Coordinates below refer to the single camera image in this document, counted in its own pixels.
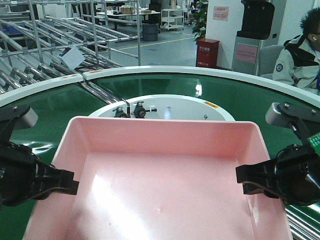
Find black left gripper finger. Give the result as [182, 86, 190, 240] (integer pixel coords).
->
[34, 160, 79, 200]

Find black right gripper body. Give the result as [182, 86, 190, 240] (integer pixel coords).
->
[274, 144, 320, 206]

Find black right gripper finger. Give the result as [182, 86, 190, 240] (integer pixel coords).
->
[235, 158, 287, 204]

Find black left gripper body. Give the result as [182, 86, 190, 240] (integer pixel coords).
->
[0, 141, 39, 207]

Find pink plastic bin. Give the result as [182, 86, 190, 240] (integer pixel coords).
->
[23, 116, 292, 240]

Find steel conveyor rollers front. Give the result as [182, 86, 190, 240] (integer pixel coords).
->
[285, 204, 320, 240]

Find white outer conveyor rim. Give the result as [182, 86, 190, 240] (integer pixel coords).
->
[0, 65, 320, 108]

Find green circular conveyor belt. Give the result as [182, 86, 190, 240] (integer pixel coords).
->
[0, 73, 320, 240]

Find person in white jacket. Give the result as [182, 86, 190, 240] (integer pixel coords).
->
[272, 7, 320, 95]

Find grey upholstered chair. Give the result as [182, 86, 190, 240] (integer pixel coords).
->
[257, 45, 284, 80]

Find grey stand with pink sign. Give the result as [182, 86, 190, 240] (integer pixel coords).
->
[231, 36, 264, 75]

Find white control box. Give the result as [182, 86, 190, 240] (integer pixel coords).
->
[57, 45, 85, 70]

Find steel roller rack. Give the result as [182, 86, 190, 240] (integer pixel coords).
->
[0, 0, 132, 97]

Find red fire extinguisher cabinet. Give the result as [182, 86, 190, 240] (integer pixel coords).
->
[196, 38, 220, 69]

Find green potted plant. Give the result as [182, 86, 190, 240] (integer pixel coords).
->
[192, 0, 209, 41]

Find dark grey stacked crates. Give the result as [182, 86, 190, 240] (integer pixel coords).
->
[142, 23, 158, 42]

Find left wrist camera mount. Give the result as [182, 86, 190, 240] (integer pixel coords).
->
[0, 104, 38, 142]

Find white inner conveyor ring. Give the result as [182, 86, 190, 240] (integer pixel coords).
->
[87, 94, 236, 122]

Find pink wall notice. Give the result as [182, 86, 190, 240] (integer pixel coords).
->
[213, 6, 229, 21]

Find white wire shelf cart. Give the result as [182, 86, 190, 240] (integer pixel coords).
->
[160, 8, 184, 31]

